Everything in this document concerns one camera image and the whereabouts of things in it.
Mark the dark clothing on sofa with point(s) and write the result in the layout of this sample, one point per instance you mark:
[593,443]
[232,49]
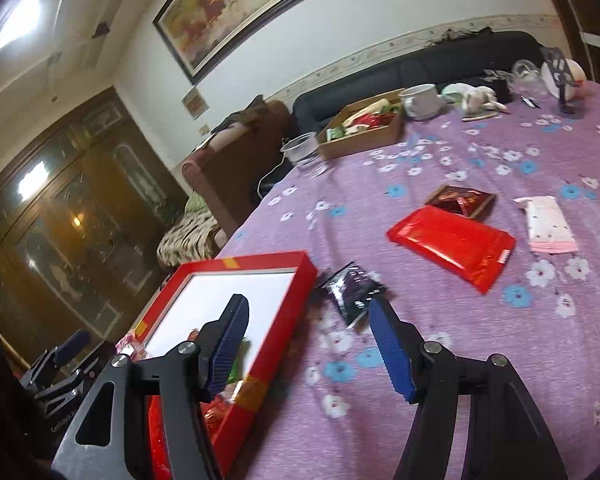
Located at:
[460,35]

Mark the pink white snack packet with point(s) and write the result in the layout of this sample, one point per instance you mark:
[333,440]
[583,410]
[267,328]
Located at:
[547,225]

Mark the dark wooden wardrobe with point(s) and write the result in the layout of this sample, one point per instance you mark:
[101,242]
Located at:
[55,240]

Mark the brown cloth on armchair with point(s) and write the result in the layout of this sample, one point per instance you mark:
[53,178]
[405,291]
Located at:
[245,115]

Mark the clear plastic cup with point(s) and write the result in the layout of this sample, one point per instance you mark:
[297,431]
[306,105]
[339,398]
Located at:
[300,150]

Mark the black pen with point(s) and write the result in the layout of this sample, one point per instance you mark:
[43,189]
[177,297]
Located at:
[530,101]

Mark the white paper bowl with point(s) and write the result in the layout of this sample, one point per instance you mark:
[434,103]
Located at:
[577,77]

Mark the small wall plaque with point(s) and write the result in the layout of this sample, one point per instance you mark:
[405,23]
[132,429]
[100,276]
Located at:
[196,102]

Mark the brown armchair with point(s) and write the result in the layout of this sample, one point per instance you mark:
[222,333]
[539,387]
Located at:
[225,180]

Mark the black snack packet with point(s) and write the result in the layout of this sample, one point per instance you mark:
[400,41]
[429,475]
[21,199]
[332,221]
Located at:
[352,290]

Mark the wooden glass display cabinet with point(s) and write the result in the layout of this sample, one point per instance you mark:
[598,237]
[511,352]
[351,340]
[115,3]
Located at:
[595,10]

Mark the light green cloth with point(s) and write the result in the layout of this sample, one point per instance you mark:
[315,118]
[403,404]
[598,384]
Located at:
[452,91]

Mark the green snack packet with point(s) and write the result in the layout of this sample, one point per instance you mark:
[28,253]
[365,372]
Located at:
[336,134]

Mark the framed wall painting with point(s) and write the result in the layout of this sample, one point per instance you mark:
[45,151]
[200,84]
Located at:
[240,5]

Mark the patterned brown blanket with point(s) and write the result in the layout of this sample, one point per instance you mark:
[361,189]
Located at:
[187,240]

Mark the black leather sofa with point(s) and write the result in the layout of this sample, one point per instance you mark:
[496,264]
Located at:
[430,67]

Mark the large red snack packet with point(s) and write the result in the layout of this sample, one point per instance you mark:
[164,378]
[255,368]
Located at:
[450,247]

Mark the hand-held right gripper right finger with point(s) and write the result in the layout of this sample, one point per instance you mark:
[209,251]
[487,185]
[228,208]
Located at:
[387,355]

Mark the dark red snack packet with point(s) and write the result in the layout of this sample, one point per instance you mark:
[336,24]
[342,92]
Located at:
[460,201]

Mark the small pink snack packet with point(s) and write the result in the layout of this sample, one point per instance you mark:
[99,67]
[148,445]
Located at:
[129,346]

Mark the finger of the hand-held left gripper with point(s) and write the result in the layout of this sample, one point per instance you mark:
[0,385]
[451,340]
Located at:
[70,347]

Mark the white ceramic mug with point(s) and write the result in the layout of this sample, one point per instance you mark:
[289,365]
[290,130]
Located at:
[422,102]

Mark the red foil snack packet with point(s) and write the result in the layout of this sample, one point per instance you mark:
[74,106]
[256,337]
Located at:
[159,440]

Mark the red cardboard box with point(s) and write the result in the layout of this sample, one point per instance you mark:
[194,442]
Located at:
[280,335]

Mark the purple floral tablecloth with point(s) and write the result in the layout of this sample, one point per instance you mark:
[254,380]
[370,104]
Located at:
[480,360]

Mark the ceiling light panel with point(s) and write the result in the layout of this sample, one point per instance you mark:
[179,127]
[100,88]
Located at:
[20,20]

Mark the brown cardboard tray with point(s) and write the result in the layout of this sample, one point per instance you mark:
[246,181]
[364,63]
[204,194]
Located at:
[360,142]

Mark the black phone stand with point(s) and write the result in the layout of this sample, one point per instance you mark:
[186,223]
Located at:
[560,67]

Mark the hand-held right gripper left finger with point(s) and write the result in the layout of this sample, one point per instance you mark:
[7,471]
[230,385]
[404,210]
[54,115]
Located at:
[225,355]

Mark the small red snack packet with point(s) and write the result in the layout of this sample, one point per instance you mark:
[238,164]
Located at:
[370,121]

